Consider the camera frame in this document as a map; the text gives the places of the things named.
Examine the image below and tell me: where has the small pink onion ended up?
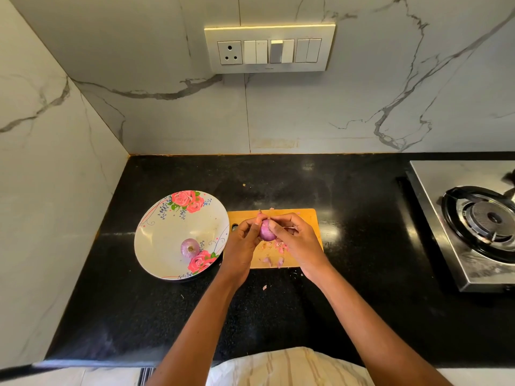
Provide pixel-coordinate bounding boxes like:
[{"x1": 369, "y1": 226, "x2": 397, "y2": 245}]
[
  {"x1": 257, "y1": 219, "x2": 278, "y2": 242},
  {"x1": 180, "y1": 237, "x2": 202, "y2": 261}
]

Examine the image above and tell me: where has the black stove burner grate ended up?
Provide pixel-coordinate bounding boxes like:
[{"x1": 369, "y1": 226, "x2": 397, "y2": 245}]
[{"x1": 441, "y1": 185, "x2": 515, "y2": 264}]

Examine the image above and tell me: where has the person's right hand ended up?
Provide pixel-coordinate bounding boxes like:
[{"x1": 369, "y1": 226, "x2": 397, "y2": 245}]
[{"x1": 257, "y1": 209, "x2": 334, "y2": 280}]

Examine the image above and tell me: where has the black stone countertop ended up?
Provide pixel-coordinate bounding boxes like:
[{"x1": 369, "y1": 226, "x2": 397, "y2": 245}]
[{"x1": 42, "y1": 152, "x2": 515, "y2": 369}]

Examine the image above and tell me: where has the person's left forearm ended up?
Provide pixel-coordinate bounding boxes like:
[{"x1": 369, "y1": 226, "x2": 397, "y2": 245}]
[{"x1": 146, "y1": 276, "x2": 246, "y2": 386}]

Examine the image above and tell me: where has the wooden cutting board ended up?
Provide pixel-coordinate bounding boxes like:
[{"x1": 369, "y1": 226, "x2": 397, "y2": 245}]
[{"x1": 227, "y1": 208, "x2": 325, "y2": 269}]

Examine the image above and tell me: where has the pile of onion peels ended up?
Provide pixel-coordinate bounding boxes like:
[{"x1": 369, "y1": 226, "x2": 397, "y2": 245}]
[{"x1": 259, "y1": 240, "x2": 289, "y2": 291}]

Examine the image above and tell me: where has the beige striped garment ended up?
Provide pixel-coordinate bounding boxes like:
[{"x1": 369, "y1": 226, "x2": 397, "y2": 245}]
[{"x1": 208, "y1": 347, "x2": 375, "y2": 386}]

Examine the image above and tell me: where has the stainless steel gas stove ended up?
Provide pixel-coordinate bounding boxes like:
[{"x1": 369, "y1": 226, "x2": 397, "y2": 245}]
[{"x1": 406, "y1": 160, "x2": 515, "y2": 293}]

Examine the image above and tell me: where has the person's left hand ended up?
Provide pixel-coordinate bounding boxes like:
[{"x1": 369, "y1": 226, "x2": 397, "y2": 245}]
[{"x1": 219, "y1": 215, "x2": 265, "y2": 286}]

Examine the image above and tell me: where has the white wall switch panel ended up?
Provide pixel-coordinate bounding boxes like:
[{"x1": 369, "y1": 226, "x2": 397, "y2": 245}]
[{"x1": 204, "y1": 23, "x2": 337, "y2": 75}]

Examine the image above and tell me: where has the person's right forearm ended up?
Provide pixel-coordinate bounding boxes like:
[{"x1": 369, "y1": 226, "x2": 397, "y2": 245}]
[{"x1": 312, "y1": 266, "x2": 453, "y2": 386}]

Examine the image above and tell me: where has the white floral plate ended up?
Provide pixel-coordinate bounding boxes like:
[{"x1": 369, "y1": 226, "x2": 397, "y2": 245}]
[{"x1": 134, "y1": 189, "x2": 230, "y2": 281}]

